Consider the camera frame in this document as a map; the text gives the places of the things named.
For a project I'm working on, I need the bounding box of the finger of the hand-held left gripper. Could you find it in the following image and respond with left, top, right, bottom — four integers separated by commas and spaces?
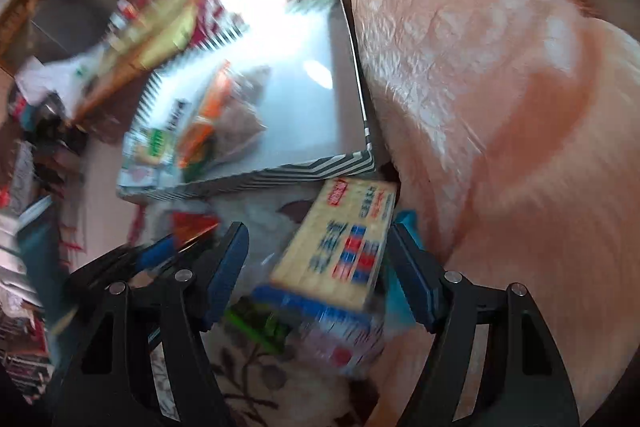
67, 247, 147, 303
135, 234, 212, 281

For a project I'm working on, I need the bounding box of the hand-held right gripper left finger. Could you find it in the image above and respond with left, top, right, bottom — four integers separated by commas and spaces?
50, 221, 251, 427

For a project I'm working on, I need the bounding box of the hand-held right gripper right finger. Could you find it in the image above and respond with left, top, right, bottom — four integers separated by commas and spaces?
387, 222, 581, 427

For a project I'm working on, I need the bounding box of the yellow cracker packet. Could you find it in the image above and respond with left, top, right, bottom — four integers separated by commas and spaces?
251, 176, 399, 314

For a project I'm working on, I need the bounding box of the chevron striped cardboard box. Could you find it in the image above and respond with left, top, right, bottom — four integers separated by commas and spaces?
116, 0, 377, 204

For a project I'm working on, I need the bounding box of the red snack packet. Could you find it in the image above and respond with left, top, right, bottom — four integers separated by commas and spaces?
171, 211, 222, 241

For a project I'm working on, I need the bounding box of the clear red and blue packet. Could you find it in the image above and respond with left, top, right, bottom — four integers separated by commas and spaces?
294, 306, 387, 381

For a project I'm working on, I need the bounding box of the white and green snack packet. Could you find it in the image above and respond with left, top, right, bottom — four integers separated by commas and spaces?
119, 98, 194, 188

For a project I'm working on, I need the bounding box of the floral fleece blanket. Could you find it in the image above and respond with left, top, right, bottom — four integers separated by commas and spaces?
127, 0, 401, 427

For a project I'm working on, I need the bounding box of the orange cracker packet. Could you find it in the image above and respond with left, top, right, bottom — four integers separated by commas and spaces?
177, 59, 269, 170

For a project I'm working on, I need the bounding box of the peach quilted blanket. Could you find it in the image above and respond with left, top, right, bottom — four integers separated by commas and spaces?
337, 0, 640, 427

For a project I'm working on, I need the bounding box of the white plastic bag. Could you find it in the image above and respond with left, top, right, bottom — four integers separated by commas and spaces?
15, 51, 102, 108

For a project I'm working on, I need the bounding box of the glass top table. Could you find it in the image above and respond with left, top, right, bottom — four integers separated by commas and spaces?
74, 0, 217, 118

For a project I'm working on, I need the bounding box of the grey refrigerator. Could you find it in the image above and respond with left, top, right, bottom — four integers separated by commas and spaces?
29, 0, 112, 54

